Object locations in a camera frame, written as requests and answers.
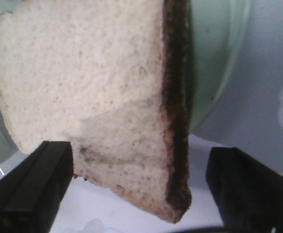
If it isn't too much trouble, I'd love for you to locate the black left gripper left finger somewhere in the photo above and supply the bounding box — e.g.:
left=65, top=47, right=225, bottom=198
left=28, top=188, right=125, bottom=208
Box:
left=0, top=141, right=73, bottom=233

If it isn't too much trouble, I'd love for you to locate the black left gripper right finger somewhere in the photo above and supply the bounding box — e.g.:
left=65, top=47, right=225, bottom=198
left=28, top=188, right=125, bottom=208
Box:
left=206, top=147, right=283, bottom=233

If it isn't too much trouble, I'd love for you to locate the white bread slice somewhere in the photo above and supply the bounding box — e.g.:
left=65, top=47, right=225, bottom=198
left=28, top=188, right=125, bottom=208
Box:
left=0, top=0, right=191, bottom=223

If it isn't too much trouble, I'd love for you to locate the light green round plate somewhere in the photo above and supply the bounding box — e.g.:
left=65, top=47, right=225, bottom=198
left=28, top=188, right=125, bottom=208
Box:
left=0, top=0, right=251, bottom=163

